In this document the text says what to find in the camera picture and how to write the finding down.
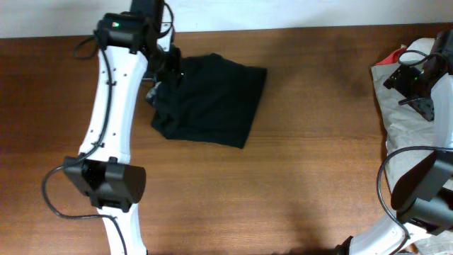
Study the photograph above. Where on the black shorts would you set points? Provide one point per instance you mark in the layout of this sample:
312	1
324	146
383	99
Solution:
211	99

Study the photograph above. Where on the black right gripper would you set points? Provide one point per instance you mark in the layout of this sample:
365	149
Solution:
399	81

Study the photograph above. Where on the white cloth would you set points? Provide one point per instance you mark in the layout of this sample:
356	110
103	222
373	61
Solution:
416	50

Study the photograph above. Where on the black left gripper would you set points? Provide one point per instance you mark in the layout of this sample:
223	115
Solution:
173	67

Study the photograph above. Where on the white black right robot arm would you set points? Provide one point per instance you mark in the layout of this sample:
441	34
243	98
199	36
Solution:
414	182

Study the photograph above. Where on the red cloth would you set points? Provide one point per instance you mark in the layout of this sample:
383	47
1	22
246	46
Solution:
392	58

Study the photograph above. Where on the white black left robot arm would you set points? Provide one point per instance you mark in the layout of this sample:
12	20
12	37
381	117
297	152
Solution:
132	46

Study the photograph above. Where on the grey shorts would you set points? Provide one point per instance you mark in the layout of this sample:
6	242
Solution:
404	126

